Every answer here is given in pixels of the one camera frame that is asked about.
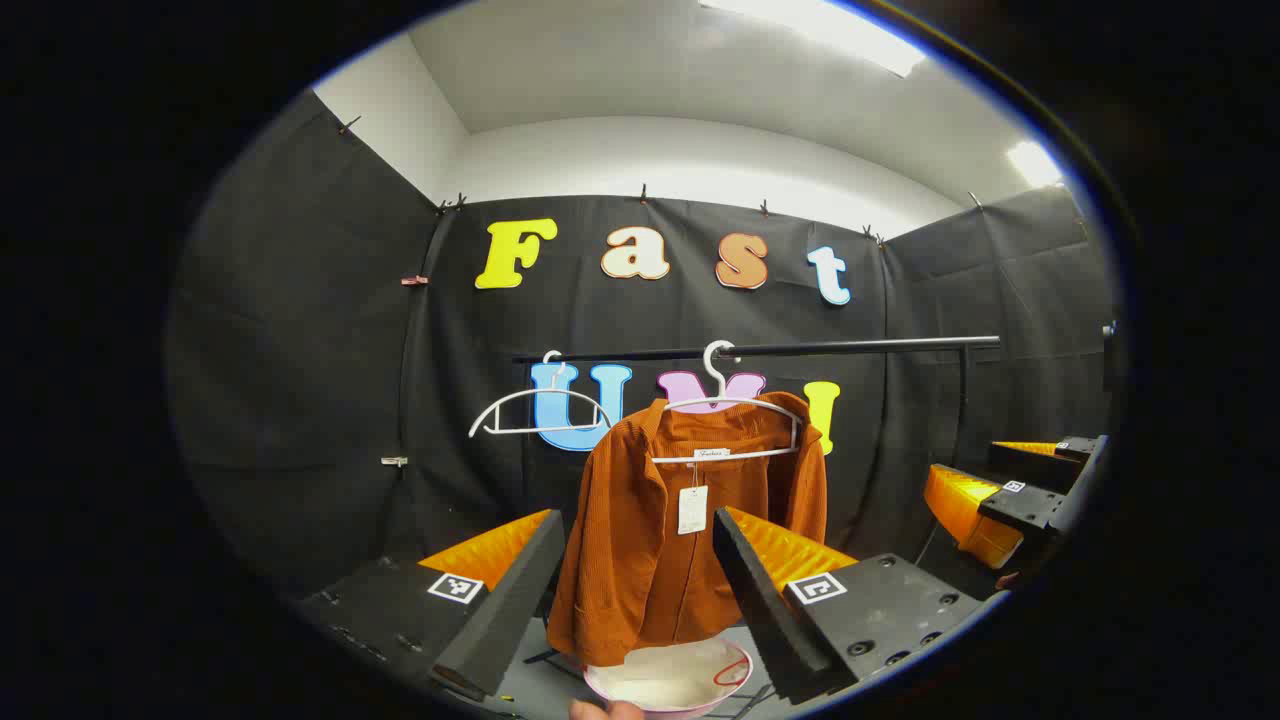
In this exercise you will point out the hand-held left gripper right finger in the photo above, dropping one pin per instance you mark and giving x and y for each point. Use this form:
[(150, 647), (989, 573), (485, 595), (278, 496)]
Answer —
[(765, 610)]

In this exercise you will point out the person's foot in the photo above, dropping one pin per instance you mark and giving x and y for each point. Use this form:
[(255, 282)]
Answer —
[(605, 711)]

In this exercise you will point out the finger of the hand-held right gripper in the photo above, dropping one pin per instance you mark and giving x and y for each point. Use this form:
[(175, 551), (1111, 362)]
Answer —
[(1035, 465), (1030, 508)]

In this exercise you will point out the black backdrop cloth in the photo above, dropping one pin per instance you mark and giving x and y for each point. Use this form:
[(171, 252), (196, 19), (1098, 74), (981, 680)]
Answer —
[(300, 350)]

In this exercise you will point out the white plastic clothes hanger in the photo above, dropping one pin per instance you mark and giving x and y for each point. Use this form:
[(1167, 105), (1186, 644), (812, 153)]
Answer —
[(556, 378), (717, 380)]

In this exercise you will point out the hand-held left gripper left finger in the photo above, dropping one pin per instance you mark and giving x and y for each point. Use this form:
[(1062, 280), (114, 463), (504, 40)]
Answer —
[(500, 620)]

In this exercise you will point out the ceiling light panel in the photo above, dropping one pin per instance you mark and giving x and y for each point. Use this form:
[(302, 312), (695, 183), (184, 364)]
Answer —
[(1035, 163), (830, 30)]

